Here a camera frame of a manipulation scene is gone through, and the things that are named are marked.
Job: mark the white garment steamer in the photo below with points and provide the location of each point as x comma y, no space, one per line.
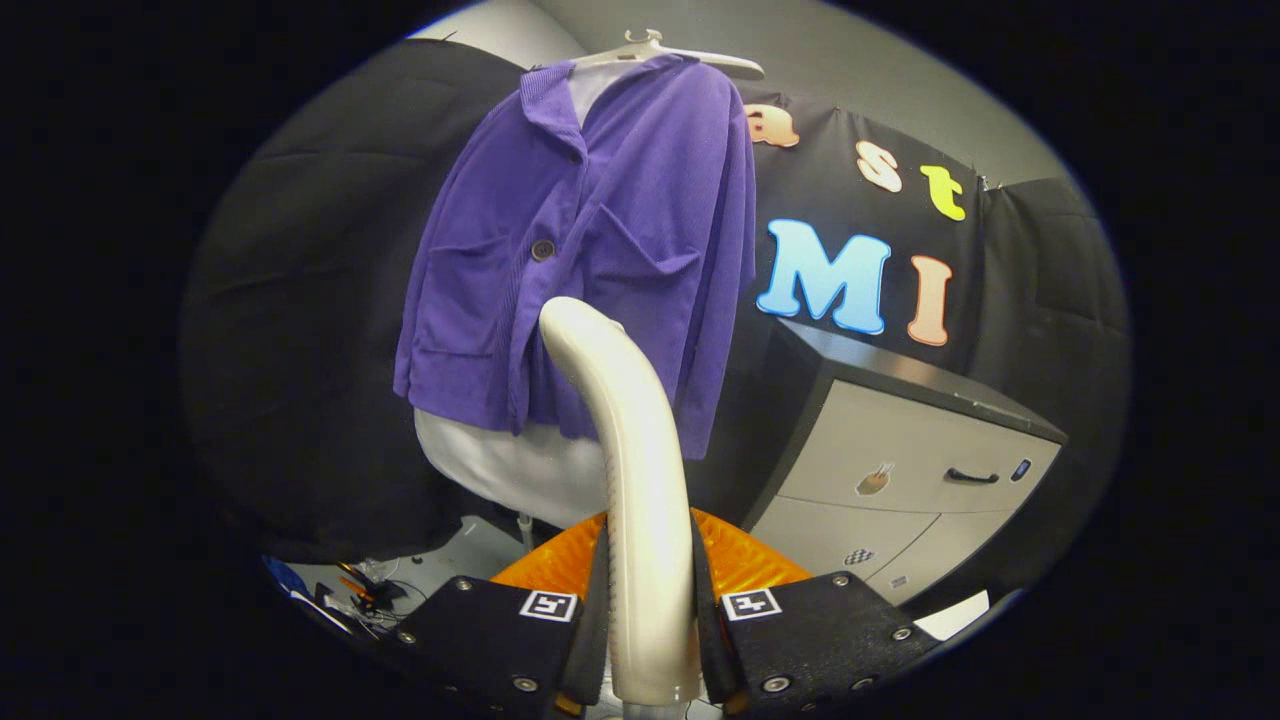
645,500

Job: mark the white shirt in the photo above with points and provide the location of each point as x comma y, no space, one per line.
510,470

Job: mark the grey cabinet with dark top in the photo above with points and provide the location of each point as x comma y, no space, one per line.
900,460

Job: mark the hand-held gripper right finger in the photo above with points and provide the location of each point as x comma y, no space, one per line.
830,630

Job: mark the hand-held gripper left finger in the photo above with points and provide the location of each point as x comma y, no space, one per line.
480,630

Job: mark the metal stand pole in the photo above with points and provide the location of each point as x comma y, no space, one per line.
524,530

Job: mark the white plastic clothes hanger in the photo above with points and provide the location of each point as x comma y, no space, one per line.
690,55

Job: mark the blue object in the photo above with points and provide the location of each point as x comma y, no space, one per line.
286,577

